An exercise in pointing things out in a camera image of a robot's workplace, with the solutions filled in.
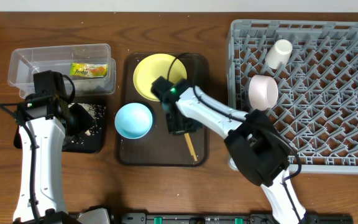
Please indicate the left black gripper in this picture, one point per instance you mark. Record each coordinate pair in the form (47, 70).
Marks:
(85, 121)

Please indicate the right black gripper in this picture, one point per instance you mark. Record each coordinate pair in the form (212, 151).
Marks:
(181, 125)

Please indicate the wooden chopstick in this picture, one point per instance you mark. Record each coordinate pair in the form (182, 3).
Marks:
(189, 144)
(193, 149)

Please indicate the rice food scraps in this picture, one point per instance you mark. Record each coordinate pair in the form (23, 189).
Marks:
(92, 140)

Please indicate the light blue bowl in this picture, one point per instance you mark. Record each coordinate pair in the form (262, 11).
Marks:
(133, 120)

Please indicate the green snack wrapper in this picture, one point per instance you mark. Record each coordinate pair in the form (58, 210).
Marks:
(88, 70)

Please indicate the pink white bowl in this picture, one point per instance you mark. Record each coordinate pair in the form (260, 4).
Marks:
(263, 92)

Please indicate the small white cup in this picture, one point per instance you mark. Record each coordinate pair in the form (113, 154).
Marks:
(279, 54)

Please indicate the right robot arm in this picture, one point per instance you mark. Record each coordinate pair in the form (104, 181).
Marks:
(255, 146)

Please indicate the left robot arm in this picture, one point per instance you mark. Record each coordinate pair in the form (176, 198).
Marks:
(41, 194)

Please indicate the black rectangular waste tray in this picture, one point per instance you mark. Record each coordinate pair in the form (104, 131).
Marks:
(56, 125)

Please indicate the clear plastic waste bin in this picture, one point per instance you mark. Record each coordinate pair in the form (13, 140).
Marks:
(26, 62)

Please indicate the grey plastic dishwasher rack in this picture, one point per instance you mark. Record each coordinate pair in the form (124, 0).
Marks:
(317, 107)

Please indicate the dark brown serving tray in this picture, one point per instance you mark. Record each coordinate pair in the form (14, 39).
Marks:
(158, 147)

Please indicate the yellow round plate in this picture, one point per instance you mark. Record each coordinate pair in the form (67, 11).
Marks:
(154, 66)

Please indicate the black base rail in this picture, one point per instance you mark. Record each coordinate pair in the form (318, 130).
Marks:
(197, 219)

